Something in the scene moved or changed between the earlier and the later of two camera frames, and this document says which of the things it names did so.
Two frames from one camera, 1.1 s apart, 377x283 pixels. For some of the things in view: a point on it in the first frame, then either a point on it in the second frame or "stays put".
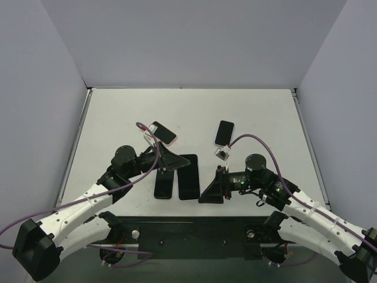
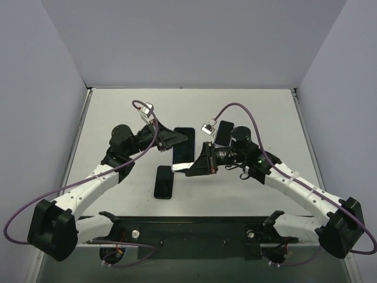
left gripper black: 162,158 → 161,137
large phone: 188,178 → 183,154
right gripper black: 221,184 → 211,158
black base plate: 197,237 stays put
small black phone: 163,188 stays put
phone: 225,133 stays put
